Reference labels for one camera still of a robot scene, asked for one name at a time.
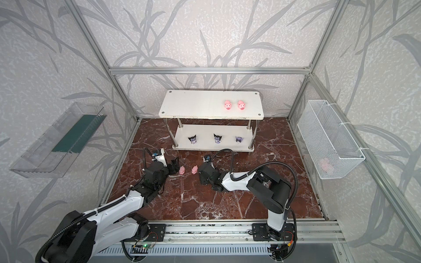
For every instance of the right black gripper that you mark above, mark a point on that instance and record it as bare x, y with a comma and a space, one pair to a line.
204, 170

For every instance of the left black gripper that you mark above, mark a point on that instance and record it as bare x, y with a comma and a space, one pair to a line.
169, 167

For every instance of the pink pig toy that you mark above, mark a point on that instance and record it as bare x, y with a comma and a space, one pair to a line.
194, 170
227, 105
182, 170
241, 105

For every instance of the black purple figurine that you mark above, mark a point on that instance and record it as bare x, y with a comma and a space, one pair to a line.
217, 139
193, 139

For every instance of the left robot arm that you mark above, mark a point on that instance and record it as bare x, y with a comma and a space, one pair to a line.
80, 236

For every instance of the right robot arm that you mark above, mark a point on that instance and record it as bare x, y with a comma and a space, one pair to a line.
267, 186

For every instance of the white two-tier shelf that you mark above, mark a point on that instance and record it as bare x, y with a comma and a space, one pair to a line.
194, 104

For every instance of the pink toy in basket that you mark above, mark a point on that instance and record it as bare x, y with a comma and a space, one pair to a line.
326, 166

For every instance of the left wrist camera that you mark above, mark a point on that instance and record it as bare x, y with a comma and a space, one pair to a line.
159, 156

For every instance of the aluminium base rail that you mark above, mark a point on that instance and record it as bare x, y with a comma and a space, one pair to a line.
236, 232

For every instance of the clear plastic wall bin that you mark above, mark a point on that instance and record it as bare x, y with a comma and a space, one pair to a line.
54, 152

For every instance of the white wire mesh basket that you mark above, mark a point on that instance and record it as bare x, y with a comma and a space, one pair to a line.
327, 136

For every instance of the aluminium cage frame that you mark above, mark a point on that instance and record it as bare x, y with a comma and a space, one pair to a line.
409, 218

